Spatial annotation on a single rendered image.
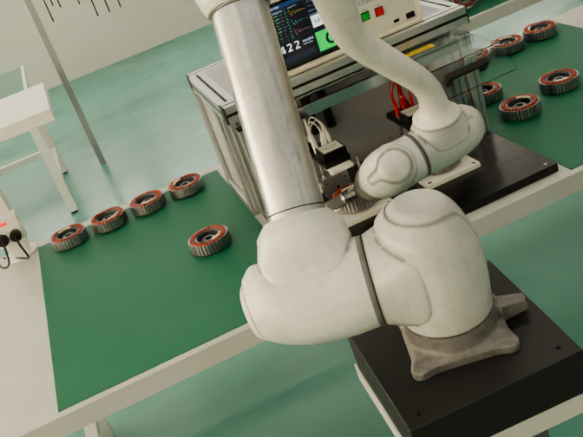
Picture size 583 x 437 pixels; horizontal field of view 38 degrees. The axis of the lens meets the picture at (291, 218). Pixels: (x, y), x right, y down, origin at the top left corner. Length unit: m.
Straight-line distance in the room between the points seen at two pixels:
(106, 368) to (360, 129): 0.95
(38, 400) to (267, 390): 1.14
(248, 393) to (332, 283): 1.67
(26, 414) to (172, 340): 0.35
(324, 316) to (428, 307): 0.16
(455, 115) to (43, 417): 1.08
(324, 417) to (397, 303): 1.44
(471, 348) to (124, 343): 0.89
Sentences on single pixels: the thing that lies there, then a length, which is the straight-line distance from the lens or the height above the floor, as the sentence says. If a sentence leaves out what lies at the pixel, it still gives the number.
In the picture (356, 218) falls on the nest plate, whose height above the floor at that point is 0.78.
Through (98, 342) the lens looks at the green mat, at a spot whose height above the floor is 0.75.
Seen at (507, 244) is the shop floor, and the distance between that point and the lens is 3.29.
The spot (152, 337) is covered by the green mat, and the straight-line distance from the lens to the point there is 1.96.
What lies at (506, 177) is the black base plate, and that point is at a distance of 2.08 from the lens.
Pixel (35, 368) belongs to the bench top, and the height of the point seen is 0.75.
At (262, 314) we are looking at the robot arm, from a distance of 1.34.
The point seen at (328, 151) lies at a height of 0.92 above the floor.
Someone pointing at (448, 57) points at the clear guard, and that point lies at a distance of 2.05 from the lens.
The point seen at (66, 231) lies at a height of 0.78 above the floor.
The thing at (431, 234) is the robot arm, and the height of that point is 1.08.
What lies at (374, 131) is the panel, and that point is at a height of 0.84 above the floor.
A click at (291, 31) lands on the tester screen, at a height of 1.22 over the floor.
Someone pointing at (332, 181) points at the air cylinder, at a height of 0.81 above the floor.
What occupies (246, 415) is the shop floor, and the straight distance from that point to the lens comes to 2.86.
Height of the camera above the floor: 1.72
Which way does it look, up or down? 26 degrees down
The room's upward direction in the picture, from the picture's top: 20 degrees counter-clockwise
